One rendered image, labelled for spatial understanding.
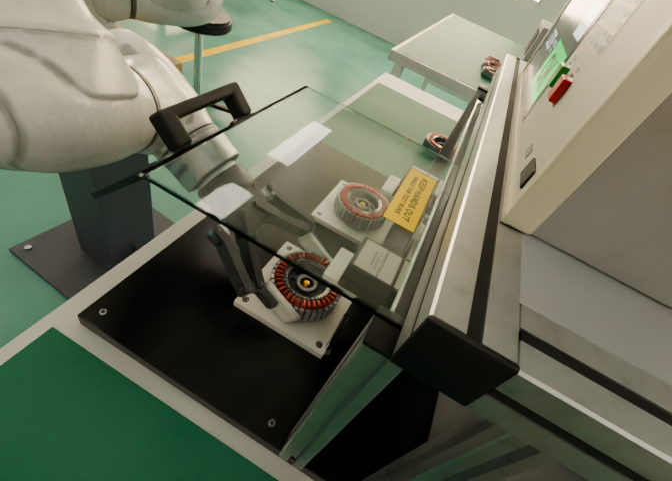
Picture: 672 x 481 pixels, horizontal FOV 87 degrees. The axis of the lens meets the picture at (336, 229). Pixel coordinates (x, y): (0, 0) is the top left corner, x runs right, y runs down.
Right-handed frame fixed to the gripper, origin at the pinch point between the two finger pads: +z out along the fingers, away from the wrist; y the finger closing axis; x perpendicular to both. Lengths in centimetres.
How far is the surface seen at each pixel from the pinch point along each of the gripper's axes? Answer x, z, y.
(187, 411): -6.4, 0.1, 21.4
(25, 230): -125, -56, -14
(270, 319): -2.6, -0.1, 7.0
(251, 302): -4.5, -3.4, 6.4
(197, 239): -12.6, -15.2, 1.3
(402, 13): -95, -77, -470
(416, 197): 26.4, -6.5, 5.2
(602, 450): 35.5, 2.9, 21.6
